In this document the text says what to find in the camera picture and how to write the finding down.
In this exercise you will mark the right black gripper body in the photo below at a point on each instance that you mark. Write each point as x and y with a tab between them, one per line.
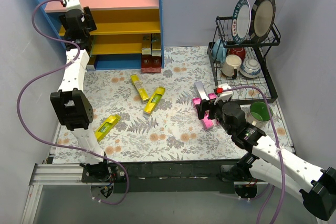
205	106

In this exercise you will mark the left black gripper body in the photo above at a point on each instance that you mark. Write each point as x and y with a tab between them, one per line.
87	18

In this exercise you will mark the silver teal toothpaste box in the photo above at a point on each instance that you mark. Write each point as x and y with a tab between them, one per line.
93	40

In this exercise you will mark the yellow toothpaste box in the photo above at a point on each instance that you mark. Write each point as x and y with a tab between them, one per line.
141	90
154	100
106	127

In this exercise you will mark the silver blue R.O box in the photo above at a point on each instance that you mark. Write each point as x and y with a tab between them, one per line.
156	45

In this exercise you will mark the yellow toothpaste box front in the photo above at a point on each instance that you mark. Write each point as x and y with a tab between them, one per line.
106	127

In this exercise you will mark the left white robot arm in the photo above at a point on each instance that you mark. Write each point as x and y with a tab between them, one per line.
72	107

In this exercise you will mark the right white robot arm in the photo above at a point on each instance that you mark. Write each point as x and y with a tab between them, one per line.
311	184

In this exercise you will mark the blue shelf with coloured boards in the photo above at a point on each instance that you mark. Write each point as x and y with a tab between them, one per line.
121	24

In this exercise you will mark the pink toothpaste box right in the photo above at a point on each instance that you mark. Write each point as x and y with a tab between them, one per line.
213	96

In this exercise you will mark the pink toothpaste box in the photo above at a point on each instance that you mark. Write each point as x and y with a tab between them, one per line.
206	122
213	96

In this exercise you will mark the pink toothpaste box left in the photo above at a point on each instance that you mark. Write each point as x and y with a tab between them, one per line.
206	122

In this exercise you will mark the green mug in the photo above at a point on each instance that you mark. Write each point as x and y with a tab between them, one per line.
260	113

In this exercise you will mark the blue and white bowl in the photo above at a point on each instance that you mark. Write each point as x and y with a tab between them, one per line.
250	68

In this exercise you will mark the light blue cup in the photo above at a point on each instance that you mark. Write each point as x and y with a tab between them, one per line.
219	51

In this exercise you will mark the red ceramic bowl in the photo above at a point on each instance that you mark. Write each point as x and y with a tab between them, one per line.
239	51

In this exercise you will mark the white plate with green rim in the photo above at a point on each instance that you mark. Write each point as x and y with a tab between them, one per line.
241	21

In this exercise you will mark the dark rimmed grey plate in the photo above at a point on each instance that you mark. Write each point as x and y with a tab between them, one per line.
262	19

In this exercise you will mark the cream mug with dark handle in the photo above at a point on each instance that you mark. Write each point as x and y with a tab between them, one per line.
231	66

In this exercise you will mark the black wire dish rack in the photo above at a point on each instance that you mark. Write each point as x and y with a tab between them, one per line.
257	51

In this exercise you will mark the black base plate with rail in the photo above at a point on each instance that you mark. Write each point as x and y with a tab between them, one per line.
248	179

